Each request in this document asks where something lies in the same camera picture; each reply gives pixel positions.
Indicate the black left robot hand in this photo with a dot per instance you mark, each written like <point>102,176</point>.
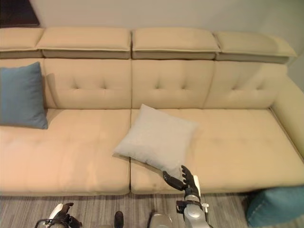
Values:
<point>63,213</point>

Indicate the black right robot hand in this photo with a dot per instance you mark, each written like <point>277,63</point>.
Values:
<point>188,181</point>

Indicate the light grey square cushion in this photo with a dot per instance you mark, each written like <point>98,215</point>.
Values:
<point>154,135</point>

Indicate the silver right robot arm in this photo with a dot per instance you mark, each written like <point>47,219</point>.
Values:
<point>193,211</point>

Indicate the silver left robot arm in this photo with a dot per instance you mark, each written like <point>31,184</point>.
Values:
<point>51,224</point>

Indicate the beige leather sofa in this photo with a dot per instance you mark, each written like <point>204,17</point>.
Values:
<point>78,152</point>

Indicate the wide beige sofa headrest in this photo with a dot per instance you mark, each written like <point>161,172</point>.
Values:
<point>173,40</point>
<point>83,39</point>

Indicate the angled beige sofa headrest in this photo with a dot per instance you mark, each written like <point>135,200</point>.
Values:
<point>251,45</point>

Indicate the narrow beige sofa headrest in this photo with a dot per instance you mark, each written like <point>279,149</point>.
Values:
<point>16,39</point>

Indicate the dark robot foot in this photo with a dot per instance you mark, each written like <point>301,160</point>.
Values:
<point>118,219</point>

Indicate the teal stitched cushion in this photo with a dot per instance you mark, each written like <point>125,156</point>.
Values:
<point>278,206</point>

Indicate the blue square cushion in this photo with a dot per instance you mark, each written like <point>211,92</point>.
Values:
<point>21,97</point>

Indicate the dark wooden cabinet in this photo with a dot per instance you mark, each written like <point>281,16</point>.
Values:
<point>16,12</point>

